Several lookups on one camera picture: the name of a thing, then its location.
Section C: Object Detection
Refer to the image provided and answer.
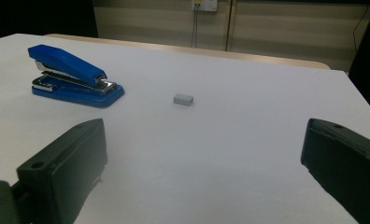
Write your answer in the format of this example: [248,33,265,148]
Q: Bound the black cable from wall socket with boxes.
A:
[191,8,200,49]

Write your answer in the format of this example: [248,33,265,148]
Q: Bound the small grey staple block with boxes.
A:
[173,93,194,107]

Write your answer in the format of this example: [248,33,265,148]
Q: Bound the thin black wall cable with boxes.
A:
[352,4,370,52]

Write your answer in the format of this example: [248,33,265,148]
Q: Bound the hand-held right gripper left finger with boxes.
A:
[16,118,108,224]

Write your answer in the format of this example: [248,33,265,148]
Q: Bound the wooden table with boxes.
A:
[46,33,331,70]

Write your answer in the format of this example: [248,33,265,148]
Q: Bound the blue stapler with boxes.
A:
[27,44,125,109]

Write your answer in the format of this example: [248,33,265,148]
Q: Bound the white wall socket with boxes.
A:
[191,0,219,13]

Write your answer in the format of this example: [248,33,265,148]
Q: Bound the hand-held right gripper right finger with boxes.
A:
[300,118,370,224]

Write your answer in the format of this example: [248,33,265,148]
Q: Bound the white table board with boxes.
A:
[0,33,370,224]

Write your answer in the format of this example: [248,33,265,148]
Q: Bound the dark curtain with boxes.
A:
[0,0,99,42]
[348,0,370,122]

